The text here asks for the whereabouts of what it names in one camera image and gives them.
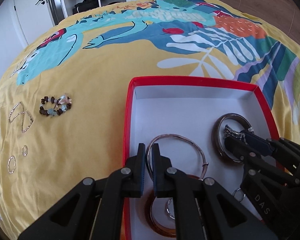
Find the dark olive bangle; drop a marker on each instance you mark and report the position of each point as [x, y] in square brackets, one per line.
[215, 135]

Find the wooden headboard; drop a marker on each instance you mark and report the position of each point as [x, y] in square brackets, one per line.
[265, 5]

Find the yellow printed blanket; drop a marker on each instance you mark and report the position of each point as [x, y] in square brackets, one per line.
[90, 80]

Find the white door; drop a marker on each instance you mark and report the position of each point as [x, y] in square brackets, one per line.
[27, 12]

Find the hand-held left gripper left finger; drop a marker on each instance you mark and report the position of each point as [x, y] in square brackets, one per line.
[141, 172]

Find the red cardboard box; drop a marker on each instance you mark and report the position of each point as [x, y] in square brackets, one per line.
[190, 110]

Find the amber resin bangle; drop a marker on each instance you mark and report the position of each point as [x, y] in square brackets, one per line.
[162, 231]

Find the folded dark clothes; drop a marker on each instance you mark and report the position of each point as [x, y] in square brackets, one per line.
[90, 2]

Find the silver charm cluster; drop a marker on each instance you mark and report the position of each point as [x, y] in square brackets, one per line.
[230, 131]

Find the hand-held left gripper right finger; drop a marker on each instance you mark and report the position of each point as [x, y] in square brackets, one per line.
[157, 172]

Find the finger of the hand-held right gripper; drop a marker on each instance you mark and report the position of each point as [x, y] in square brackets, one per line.
[258, 142]
[237, 148]

